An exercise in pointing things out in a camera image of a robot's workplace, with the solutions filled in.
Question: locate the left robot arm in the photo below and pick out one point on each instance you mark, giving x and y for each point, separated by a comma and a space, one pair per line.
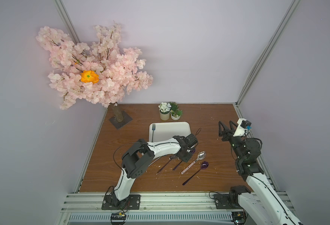
140, 155

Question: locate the white flower pot plant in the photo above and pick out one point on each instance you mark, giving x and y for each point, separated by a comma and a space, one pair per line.
164, 110

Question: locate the orange artificial flower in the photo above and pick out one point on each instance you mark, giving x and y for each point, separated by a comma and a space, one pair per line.
89, 76

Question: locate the pink cherry blossom tree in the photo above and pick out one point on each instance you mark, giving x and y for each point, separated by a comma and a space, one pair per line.
120, 70

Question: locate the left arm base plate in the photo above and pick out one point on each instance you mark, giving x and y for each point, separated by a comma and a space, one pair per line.
110, 202

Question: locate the white rectangular tray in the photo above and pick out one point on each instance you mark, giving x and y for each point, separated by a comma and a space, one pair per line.
166, 130

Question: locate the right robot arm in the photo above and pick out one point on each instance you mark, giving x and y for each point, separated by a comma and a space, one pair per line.
259, 200

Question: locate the blue handled fork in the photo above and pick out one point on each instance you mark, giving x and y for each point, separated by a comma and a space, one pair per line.
153, 131

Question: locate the green succulent pot plant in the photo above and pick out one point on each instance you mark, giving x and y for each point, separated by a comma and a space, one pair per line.
175, 112

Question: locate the purple plastic spoon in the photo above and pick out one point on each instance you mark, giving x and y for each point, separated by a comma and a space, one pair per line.
203, 166

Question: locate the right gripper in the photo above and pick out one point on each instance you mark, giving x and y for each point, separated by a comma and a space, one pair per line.
228, 135

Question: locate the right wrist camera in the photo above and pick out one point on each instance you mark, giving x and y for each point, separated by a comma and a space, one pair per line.
243, 127

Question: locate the aluminium rail frame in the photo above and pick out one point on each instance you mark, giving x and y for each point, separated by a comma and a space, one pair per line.
158, 208

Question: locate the purple fork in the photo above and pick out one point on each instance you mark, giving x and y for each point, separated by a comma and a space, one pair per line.
170, 159

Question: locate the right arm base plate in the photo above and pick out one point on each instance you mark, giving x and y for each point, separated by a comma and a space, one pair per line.
223, 202

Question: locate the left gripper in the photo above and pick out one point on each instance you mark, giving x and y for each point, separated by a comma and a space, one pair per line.
188, 153

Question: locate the silver spoon pink handle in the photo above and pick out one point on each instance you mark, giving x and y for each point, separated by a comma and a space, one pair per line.
201, 155

